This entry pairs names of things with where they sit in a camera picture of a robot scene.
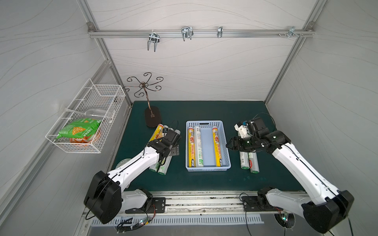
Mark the metal double hook middle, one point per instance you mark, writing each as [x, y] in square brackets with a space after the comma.
[187, 33]

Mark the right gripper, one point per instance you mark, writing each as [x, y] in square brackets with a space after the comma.
[238, 143]

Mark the metal single hook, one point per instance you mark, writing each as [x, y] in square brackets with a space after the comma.
[219, 32]

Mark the blue plastic basket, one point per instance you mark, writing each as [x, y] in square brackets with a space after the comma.
[208, 146]

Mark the white green grape wrap roll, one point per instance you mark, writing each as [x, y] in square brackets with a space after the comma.
[198, 147]

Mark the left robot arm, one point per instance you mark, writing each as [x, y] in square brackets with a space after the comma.
[106, 197]

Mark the metal double hook left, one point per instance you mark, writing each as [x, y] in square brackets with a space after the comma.
[153, 39]

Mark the metal double hook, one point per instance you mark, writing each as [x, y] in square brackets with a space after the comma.
[187, 33]
[153, 39]

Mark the white wire wall basket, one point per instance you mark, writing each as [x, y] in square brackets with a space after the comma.
[100, 102]

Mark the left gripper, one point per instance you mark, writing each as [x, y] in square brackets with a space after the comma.
[173, 146]

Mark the white patterned round fan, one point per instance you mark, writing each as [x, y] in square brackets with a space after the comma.
[122, 162]

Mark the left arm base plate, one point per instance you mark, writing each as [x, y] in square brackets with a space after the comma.
[152, 205]

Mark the white green roll right outer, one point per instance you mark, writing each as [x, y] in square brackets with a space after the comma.
[249, 161]

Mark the white vent strip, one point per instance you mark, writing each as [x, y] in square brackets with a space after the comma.
[181, 220]

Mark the yellow wrap roll chef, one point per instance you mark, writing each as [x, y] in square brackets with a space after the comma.
[217, 148]

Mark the orange snack bag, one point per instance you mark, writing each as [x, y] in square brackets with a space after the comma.
[86, 139]

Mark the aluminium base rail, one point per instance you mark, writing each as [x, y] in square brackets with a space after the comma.
[189, 202]

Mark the green snack bag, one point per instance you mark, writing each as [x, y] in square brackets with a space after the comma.
[80, 128]

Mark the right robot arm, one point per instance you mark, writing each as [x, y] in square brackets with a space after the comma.
[323, 208]

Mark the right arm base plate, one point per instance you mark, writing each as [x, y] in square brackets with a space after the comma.
[255, 204]

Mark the aluminium top rail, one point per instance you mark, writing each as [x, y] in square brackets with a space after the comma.
[198, 33]

